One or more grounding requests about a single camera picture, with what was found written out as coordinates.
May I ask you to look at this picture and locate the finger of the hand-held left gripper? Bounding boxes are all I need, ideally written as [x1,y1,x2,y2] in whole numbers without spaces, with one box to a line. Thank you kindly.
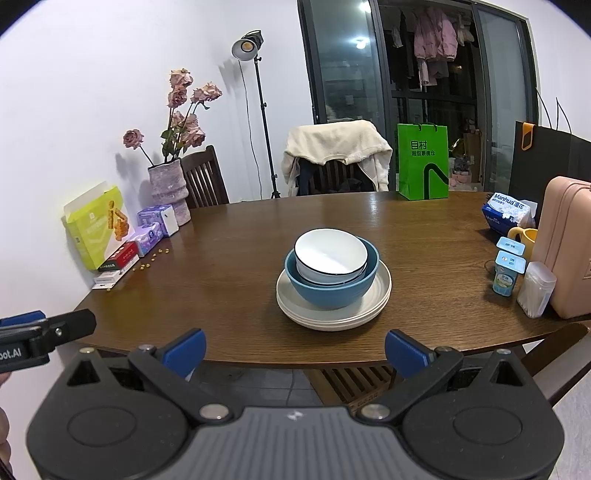
[0,311,48,330]
[41,309,98,346]

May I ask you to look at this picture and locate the blue yogurt cup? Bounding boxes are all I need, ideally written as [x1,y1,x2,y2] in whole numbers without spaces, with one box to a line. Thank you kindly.
[496,236,526,257]
[492,253,527,296]

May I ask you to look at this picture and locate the blue bowl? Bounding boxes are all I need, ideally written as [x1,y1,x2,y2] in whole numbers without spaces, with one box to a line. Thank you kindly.
[284,235,380,311]

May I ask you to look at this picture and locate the red flat box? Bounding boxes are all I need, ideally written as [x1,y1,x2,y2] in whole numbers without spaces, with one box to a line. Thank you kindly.
[99,241,139,271]

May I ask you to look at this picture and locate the black framed glass door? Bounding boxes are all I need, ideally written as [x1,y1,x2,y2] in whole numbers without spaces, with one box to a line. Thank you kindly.
[298,0,539,192]

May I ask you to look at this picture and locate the hanging pink jacket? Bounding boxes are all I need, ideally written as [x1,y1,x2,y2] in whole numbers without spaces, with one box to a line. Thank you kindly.
[413,7,459,86]

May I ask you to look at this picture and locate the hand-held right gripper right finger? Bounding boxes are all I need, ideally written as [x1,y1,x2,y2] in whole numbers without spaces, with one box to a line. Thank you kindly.
[355,329,532,423]

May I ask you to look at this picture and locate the wooden chair draped with clothes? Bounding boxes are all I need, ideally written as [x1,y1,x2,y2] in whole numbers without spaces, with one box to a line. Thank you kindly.
[298,157,377,197]

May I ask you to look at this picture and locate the green paper bag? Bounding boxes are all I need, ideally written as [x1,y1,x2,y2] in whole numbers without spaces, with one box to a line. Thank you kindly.
[397,123,450,201]

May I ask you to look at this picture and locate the chair with cream jacket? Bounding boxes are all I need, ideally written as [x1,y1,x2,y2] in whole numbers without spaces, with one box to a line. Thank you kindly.
[283,120,393,192]

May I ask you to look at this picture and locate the person's left hand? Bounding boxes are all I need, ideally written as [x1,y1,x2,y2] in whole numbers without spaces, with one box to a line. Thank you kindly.
[0,371,12,462]

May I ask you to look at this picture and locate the yellow-green snack box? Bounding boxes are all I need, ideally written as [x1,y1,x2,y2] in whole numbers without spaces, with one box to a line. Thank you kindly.
[63,181,132,271]

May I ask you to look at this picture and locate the pink suitcase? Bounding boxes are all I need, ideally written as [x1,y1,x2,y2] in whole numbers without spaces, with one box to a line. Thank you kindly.
[531,176,591,319]

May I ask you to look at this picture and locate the dried pink roses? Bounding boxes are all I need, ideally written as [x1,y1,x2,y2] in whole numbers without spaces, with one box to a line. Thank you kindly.
[123,68,223,166]

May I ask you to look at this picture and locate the dark wooden chair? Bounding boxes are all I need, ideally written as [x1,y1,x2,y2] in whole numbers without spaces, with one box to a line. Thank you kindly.
[180,145,230,209]

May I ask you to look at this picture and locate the blue tissue pack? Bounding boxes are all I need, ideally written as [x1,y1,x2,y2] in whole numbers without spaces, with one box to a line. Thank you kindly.
[481,191,539,232]

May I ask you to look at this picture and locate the purple soft tissue pack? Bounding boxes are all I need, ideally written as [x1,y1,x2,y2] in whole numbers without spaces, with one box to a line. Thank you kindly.
[127,222,162,257]

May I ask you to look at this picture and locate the purple and white tissue cube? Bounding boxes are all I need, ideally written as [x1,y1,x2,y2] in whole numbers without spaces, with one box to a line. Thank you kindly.
[137,205,179,237]

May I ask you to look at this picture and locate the clear cotton swab container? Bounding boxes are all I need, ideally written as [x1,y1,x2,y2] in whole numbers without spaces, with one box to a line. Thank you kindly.
[517,261,557,319]

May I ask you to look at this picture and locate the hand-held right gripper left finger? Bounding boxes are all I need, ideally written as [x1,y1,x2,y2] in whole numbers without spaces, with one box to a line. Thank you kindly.
[65,329,234,423]

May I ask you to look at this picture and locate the wooden chair under table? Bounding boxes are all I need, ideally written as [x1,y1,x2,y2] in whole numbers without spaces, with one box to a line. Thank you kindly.
[307,323,591,409]

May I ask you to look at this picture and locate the black studio light stand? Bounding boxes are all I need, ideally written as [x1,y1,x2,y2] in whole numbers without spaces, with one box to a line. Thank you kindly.
[232,30,282,200]

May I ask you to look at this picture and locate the yellow mug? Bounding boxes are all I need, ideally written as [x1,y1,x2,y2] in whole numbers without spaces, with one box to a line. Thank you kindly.
[508,227,539,257]

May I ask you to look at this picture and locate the scattered yellow kernels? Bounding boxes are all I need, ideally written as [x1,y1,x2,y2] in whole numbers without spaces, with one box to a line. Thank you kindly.
[105,248,171,292]

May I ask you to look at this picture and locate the black paper bag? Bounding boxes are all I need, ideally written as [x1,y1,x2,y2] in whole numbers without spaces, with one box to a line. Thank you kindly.
[508,90,591,204]

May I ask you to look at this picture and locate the cream plate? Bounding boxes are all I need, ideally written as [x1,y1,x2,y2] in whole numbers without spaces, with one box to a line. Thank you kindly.
[276,291,391,326]
[277,260,392,320]
[279,300,389,331]

